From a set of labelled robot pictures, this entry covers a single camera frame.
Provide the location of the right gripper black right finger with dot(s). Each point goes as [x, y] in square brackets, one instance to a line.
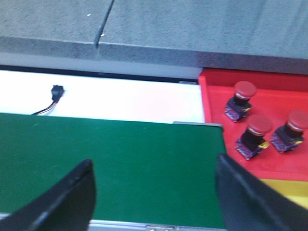
[248, 204]

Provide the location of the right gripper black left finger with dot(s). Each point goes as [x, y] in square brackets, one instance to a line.
[66, 206]

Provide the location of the red mushroom push button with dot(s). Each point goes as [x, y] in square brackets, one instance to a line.
[290, 135]
[238, 106]
[251, 141]

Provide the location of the yellow plastic tray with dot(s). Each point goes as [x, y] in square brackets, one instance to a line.
[296, 191]

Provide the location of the green conveyor belt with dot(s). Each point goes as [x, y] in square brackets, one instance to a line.
[120, 156]

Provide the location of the red object behind counter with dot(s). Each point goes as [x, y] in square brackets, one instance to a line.
[277, 95]

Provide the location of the grey stone counter slab right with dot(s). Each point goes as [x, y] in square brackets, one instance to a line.
[259, 35]

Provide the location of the grey stone counter slab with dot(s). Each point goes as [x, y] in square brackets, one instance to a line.
[56, 28]
[259, 35]

